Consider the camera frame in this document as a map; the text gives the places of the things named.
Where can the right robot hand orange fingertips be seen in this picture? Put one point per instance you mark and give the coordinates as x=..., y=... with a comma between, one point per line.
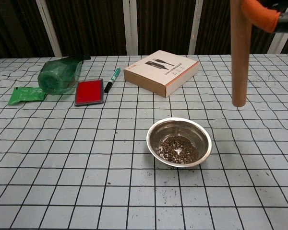
x=264, y=14

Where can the wooden rolling pin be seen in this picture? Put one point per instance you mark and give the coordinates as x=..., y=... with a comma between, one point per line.
x=240, y=60

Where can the stainless steel bowl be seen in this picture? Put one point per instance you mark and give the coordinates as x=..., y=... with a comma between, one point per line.
x=201, y=143

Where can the cardboard product box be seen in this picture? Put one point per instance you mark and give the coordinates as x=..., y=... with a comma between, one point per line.
x=158, y=72

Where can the crushed dark spice grains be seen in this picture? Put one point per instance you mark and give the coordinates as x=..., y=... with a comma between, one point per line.
x=180, y=149

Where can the green marker pen black cap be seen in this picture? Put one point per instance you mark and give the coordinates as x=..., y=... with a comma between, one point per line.
x=112, y=79

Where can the red ink stamp pad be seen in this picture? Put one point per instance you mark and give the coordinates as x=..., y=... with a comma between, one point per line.
x=89, y=92

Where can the green plastic bottle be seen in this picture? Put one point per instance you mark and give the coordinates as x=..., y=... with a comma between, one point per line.
x=58, y=75

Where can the checkered grid tablecloth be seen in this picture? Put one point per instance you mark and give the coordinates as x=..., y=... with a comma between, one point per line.
x=86, y=155

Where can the green foil packet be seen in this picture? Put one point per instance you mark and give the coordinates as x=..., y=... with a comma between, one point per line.
x=24, y=95

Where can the white vertical frame post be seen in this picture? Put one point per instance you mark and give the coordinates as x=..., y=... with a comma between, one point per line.
x=279, y=43
x=49, y=26
x=130, y=26
x=195, y=26

